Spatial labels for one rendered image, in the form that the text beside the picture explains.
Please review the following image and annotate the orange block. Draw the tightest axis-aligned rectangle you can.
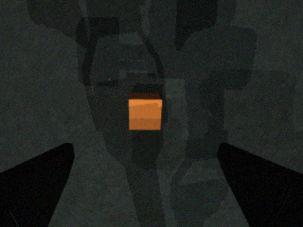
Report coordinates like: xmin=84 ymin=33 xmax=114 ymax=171
xmin=129 ymin=92 xmax=162 ymax=130

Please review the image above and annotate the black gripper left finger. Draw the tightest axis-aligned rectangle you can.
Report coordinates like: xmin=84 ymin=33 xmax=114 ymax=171
xmin=0 ymin=143 xmax=75 ymax=227

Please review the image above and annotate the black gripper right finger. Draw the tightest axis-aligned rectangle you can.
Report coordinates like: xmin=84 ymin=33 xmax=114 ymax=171
xmin=217 ymin=143 xmax=303 ymax=227

